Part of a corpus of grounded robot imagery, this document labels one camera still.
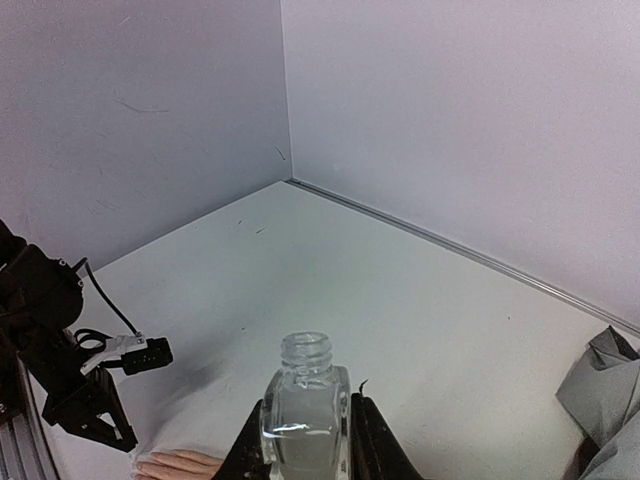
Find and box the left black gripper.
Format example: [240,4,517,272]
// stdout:
[30,368,138,453]

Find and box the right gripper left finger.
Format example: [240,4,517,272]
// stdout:
[212,400,270,480]

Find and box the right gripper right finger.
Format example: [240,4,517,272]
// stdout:
[350,381,423,480]

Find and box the clear nail polish bottle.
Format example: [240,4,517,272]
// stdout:
[260,332,352,479]

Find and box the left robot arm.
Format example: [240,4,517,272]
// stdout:
[1,225,137,452]

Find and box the mannequin hand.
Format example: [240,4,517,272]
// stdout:
[134,450,224,480]

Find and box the grey black jacket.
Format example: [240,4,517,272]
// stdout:
[556,327,639,479]

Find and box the aluminium front rail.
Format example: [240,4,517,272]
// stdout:
[1,359,60,480]

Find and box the aluminium rail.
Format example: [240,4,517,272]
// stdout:
[285,178,639,337]
[1,359,60,480]

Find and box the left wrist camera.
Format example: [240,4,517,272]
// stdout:
[80,334,174,376]

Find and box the aluminium back rail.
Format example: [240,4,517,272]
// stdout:
[285,178,639,337]

